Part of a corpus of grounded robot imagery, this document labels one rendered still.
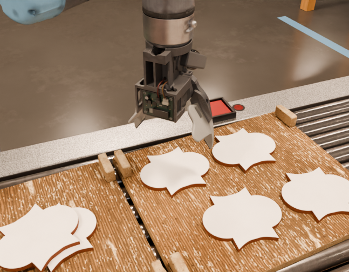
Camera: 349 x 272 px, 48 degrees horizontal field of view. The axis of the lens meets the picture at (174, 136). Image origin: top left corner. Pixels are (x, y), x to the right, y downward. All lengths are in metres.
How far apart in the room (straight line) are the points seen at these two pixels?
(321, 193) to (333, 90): 0.44
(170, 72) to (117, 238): 0.28
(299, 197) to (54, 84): 2.49
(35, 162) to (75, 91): 2.06
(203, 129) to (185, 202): 0.14
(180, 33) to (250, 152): 0.34
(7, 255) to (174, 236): 0.26
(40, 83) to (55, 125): 0.58
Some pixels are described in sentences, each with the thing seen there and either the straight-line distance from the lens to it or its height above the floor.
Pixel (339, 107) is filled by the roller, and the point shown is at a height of 0.92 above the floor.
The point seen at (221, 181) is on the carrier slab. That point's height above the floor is 0.94.
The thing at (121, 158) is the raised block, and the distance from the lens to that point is 0.77.
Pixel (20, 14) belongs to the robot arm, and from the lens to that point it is 0.52.
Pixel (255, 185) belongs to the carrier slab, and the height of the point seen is 0.94.
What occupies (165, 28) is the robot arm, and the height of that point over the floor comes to 1.24.
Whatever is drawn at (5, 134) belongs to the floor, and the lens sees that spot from 2.62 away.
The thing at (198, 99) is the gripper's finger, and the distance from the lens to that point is 0.65.
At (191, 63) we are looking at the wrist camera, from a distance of 0.65.
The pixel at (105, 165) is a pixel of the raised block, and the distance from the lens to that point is 0.76.
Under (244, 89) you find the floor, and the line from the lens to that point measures 2.89.
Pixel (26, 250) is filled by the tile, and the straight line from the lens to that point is 0.67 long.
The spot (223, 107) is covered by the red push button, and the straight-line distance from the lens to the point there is 0.97.
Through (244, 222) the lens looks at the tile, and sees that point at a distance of 0.68.
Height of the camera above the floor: 1.46
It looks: 38 degrees down
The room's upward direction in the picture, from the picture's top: straight up
